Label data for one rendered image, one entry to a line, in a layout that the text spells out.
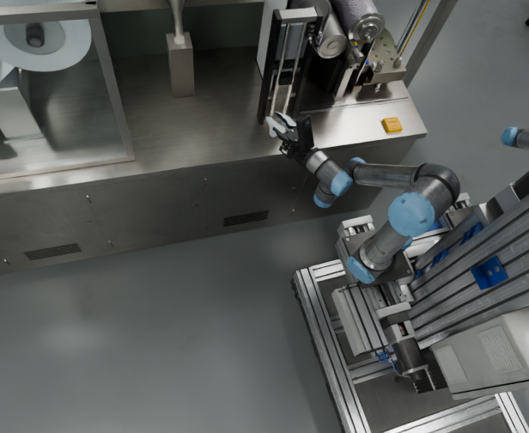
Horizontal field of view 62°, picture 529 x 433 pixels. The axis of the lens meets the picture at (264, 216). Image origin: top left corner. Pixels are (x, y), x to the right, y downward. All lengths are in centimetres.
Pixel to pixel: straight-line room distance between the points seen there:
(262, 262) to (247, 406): 78
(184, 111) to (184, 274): 99
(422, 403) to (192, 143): 164
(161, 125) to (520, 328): 148
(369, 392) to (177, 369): 97
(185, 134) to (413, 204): 104
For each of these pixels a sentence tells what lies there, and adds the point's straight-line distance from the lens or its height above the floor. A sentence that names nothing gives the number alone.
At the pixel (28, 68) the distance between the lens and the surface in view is 149.
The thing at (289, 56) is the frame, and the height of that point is 124.
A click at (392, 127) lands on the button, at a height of 92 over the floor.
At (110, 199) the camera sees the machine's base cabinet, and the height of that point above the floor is 69.
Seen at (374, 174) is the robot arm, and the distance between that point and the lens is 149.
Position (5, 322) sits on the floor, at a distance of 270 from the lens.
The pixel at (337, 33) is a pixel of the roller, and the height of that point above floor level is 123.
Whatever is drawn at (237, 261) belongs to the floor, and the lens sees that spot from 259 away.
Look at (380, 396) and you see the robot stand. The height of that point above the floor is 21.
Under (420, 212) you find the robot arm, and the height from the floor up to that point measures 146.
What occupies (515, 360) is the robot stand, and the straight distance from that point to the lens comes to 151.
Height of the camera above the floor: 242
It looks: 63 degrees down
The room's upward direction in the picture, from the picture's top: 15 degrees clockwise
